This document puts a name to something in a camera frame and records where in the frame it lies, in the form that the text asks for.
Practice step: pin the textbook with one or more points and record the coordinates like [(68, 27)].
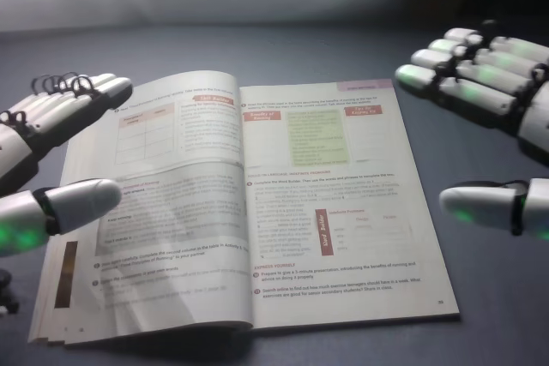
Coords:
[(300, 211)]

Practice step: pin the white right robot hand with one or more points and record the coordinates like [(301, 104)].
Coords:
[(484, 79)]

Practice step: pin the grey tablecloth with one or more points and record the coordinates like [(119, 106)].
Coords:
[(472, 280)]

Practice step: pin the black knobbed mount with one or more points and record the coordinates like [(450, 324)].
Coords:
[(6, 293)]

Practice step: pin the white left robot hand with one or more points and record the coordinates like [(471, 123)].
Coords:
[(56, 207)]

